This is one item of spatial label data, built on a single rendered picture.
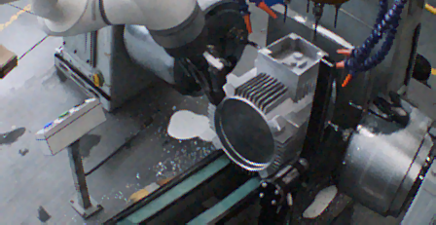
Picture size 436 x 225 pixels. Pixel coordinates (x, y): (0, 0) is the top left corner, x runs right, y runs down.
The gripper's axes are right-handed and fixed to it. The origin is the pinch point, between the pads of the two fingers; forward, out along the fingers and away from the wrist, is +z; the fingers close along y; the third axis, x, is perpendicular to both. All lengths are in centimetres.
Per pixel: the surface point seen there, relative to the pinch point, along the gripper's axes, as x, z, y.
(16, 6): -17, 137, 283
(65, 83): 14, 27, 59
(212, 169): 9.6, 15.8, -1.9
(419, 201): -4, 4, -51
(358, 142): -7.0, 3.6, -29.4
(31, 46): 0, 127, 209
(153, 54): -2.4, 7.8, 22.2
